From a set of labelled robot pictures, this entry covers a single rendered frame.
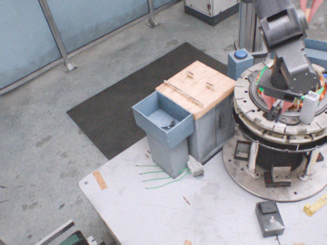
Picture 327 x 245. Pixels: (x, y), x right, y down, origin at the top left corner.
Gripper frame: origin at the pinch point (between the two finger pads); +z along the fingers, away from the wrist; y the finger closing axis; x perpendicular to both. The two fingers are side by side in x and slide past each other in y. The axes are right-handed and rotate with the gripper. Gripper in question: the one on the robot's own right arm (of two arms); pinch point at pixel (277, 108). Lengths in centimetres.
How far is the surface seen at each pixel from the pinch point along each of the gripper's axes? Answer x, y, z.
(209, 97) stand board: 7.7, -22.2, 11.6
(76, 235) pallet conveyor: -42, -49, 43
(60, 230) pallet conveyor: -44, -53, 39
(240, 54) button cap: 35.2, -22.3, 13.9
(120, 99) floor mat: 79, -134, 121
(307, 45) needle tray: 50, -2, 14
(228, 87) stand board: 14.2, -18.5, 11.5
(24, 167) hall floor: -6, -159, 122
